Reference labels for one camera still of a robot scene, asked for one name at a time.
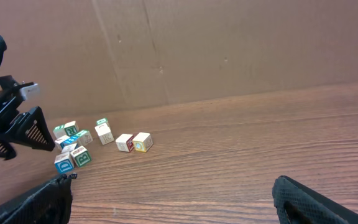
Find green L wooden block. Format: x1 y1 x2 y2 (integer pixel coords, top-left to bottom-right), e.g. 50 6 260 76
75 129 93 146

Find green 4 wooden block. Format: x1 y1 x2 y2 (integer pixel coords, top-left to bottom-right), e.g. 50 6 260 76
96 118 109 126

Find hammer picture wooden block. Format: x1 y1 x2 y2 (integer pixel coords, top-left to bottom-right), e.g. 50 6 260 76
55 135 70 151

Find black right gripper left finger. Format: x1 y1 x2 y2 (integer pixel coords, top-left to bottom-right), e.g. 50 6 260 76
0 173 77 224

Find green R wooden block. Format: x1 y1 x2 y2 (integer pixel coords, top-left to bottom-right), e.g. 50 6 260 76
63 121 79 136

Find wooden E letter block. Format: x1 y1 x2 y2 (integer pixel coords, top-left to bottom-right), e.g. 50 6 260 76
116 134 134 152

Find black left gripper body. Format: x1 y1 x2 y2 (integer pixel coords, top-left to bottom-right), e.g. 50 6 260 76
0 75 27 134

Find red picture wooden block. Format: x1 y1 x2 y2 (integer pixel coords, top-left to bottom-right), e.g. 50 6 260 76
95 123 114 145

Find green B wooden block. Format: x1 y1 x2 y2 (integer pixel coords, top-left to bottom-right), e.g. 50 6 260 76
70 146 92 167

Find yellow-edged wooden block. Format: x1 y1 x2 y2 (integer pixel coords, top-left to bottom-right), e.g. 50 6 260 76
132 133 154 152

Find green picture wooden block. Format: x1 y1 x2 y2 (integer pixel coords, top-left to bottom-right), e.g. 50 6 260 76
53 124 66 139

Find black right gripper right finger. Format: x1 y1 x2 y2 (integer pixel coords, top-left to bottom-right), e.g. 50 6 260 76
272 175 358 224

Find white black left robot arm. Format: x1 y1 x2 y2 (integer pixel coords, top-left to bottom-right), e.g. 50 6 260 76
0 35 55 160

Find blue H wooden block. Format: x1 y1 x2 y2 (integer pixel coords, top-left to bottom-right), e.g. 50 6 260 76
67 136 78 144

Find blue D wooden block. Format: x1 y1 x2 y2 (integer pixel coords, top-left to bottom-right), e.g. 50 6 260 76
54 152 75 174

